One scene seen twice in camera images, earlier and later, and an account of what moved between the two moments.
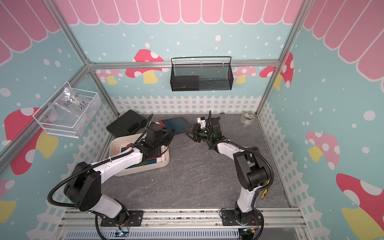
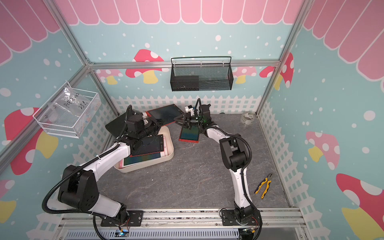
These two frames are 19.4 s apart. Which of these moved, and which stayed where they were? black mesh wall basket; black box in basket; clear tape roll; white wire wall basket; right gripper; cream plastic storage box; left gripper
Moved: left gripper; right gripper; cream plastic storage box
Stayed: clear tape roll; black box in basket; black mesh wall basket; white wire wall basket
